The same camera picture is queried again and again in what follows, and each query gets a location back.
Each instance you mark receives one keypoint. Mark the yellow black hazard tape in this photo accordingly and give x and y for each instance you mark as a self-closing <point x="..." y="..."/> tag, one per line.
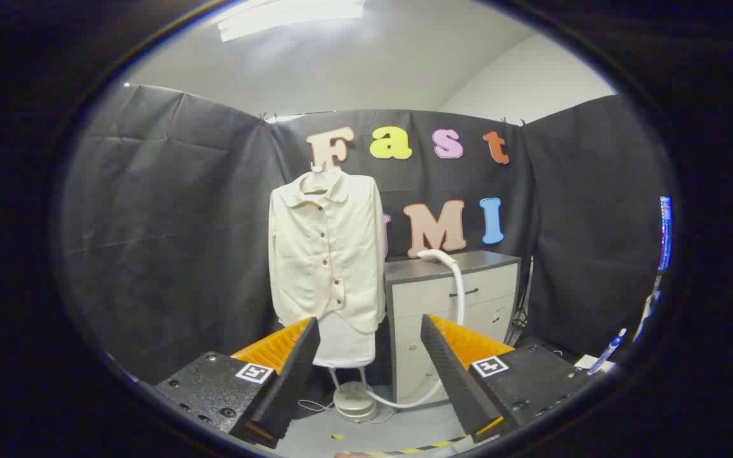
<point x="417" y="449"/>

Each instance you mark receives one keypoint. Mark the white paper sheet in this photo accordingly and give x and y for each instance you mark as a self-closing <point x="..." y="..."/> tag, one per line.
<point x="586" y="362"/>

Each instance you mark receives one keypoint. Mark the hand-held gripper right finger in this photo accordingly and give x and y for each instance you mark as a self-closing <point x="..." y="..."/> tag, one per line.
<point x="452" y="375"/>

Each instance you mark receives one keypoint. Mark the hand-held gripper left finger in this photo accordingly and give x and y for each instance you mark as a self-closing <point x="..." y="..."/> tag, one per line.
<point x="296" y="369"/>

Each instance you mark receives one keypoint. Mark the blue and white pen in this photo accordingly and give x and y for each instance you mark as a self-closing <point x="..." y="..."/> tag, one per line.
<point x="607" y="352"/>

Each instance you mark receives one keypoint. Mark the ceiling light panel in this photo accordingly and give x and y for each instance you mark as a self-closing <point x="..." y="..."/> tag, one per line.
<point x="284" y="16"/>

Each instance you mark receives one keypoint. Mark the cream button-up shirt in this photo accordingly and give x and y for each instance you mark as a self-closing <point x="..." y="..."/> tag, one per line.
<point x="315" y="267"/>

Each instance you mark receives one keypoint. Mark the black backdrop cloth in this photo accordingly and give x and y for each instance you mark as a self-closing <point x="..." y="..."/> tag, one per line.
<point x="169" y="222"/>

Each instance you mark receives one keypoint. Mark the grey garment steamer base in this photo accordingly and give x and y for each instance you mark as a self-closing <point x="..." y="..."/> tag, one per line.
<point x="355" y="401"/>

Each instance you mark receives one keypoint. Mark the white plastic hanger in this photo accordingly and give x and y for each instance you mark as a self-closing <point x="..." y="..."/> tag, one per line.
<point x="317" y="169"/>

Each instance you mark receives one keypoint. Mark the blue lit screen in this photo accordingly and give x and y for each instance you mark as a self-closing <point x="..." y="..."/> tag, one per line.
<point x="665" y="232"/>

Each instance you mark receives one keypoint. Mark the white drawer cabinet grey top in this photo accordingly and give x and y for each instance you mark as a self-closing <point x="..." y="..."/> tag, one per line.
<point x="430" y="296"/>

